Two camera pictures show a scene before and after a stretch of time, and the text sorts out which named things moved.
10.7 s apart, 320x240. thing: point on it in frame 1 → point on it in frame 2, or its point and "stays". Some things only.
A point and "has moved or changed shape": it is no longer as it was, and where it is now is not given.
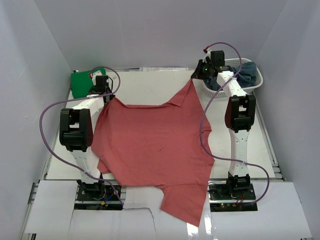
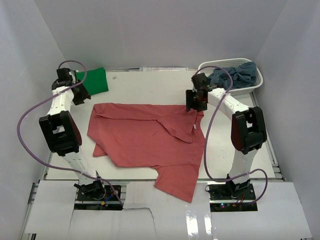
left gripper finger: x=107 y=98 → x=78 y=99
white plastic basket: x=231 y=62 stays
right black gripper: x=198 y=73 → x=189 y=96
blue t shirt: x=246 y=78 stays
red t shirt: x=158 y=145 has moved or changed shape
